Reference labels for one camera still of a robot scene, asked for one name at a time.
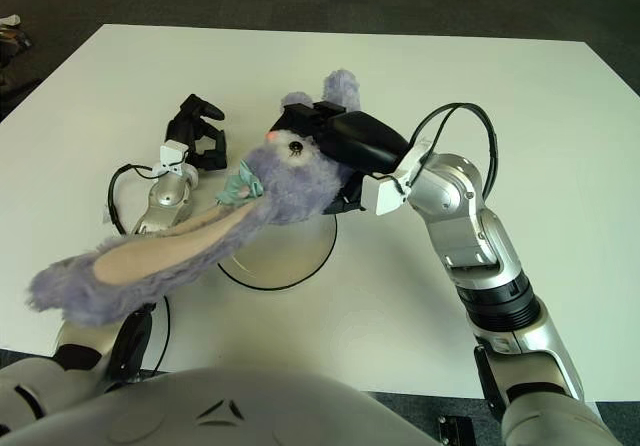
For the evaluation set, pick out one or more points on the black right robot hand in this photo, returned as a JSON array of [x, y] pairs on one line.
[[365, 141]]

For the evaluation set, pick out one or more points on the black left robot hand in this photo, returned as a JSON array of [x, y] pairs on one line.
[[182, 128]]

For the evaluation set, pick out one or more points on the purple plush bunny doll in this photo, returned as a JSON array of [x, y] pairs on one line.
[[295, 186]]

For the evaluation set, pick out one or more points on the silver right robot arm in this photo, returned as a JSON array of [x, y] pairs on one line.
[[475, 226]]

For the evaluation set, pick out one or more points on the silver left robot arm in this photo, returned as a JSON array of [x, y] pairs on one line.
[[167, 201]]

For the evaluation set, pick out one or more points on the white plate with black rim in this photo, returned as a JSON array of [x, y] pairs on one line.
[[285, 261]]

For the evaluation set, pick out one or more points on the dark heap of clothes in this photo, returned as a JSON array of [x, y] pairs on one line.
[[10, 51]]

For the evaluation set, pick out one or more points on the white crumpled paper item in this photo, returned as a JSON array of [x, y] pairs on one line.
[[9, 19]]

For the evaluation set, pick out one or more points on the grey robot torso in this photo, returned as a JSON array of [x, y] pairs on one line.
[[200, 411]]

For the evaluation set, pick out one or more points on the white table leg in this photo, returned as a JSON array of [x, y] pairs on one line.
[[597, 408]]

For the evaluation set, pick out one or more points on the black metal floor bracket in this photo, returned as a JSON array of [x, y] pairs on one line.
[[452, 431]]

